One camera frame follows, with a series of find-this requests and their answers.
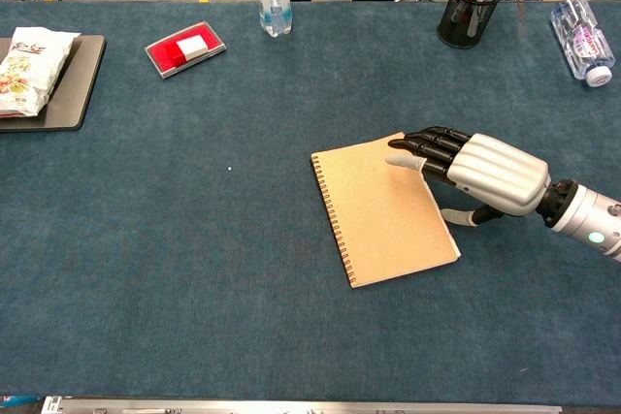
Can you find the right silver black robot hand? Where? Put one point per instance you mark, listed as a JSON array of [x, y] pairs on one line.
[[500, 171]]

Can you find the kraft cover spiral notebook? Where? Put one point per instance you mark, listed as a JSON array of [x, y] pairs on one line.
[[378, 220]]

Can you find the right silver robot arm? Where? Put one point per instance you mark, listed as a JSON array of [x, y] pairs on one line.
[[587, 220]]

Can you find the black mesh pen holder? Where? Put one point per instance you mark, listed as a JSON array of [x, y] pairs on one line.
[[468, 26]]

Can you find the purple label water bottle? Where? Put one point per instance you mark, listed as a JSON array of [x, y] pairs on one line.
[[582, 45]]

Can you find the red white stamp block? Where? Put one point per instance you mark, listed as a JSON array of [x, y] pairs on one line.
[[191, 48]]

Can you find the red ink pad tray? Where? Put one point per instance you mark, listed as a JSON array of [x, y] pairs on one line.
[[160, 57]]

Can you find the white snack bag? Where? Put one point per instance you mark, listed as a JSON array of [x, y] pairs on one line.
[[26, 70]]

